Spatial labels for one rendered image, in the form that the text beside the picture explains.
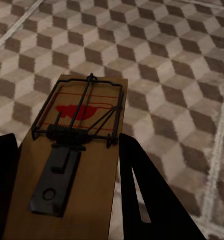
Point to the mousetrap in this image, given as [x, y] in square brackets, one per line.
[60, 183]

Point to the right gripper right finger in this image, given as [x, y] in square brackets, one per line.
[169, 219]

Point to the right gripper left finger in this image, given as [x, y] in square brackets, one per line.
[8, 149]

